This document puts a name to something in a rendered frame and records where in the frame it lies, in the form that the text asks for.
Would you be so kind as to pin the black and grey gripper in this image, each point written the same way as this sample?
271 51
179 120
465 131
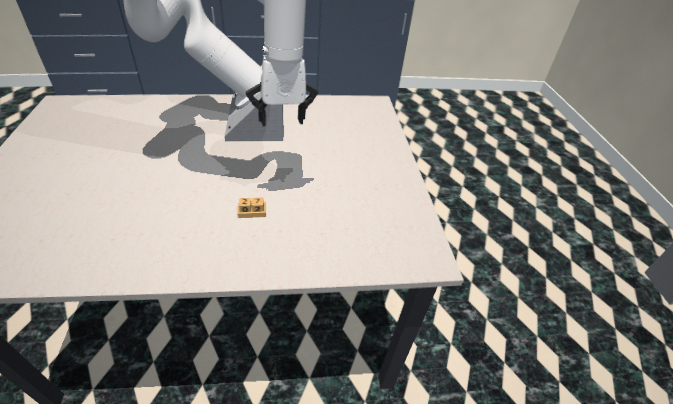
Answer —
282 83

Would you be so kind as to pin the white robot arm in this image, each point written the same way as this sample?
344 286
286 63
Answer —
284 22

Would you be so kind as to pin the tan calendar cube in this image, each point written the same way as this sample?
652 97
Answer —
258 204
245 205

